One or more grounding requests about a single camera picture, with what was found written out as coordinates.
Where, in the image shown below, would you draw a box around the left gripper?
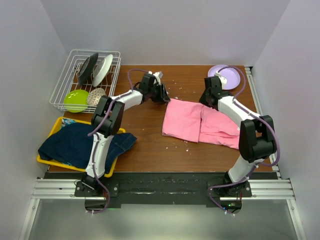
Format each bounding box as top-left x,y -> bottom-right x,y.
148,83 -> 170,103

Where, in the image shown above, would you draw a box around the pink t-shirt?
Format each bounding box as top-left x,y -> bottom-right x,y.
162,98 -> 240,150

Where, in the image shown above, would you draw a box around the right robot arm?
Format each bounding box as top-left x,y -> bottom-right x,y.
199,76 -> 280,197

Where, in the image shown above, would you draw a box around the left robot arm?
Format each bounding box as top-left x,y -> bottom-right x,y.
80,71 -> 170,196

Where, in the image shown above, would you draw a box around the lilac plastic plate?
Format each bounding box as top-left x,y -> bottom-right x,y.
207,64 -> 241,91

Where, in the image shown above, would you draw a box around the white plate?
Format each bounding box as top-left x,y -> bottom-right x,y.
92,54 -> 114,87

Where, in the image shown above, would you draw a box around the patterned ceramic cup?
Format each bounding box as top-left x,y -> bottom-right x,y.
86,88 -> 106,106

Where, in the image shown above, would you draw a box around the green plastic bowl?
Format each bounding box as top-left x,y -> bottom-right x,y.
63,89 -> 89,113

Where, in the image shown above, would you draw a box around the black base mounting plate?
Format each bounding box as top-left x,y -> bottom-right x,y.
74,172 -> 252,210

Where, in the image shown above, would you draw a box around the blue patterned cloth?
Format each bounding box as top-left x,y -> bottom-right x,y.
61,118 -> 77,128

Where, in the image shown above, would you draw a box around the dark blue denim jeans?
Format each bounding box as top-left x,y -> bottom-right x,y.
38,122 -> 137,174

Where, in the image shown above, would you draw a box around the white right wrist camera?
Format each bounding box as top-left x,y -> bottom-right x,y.
214,72 -> 227,87

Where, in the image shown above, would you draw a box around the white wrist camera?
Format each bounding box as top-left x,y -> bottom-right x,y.
214,72 -> 227,87
148,71 -> 163,85

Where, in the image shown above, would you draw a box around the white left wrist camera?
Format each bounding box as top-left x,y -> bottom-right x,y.
148,71 -> 163,85

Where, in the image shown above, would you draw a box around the white wire dish rack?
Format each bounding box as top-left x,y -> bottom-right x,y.
49,49 -> 121,113

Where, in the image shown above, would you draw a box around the aluminium frame rail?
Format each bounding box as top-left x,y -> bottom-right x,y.
19,178 -> 307,240

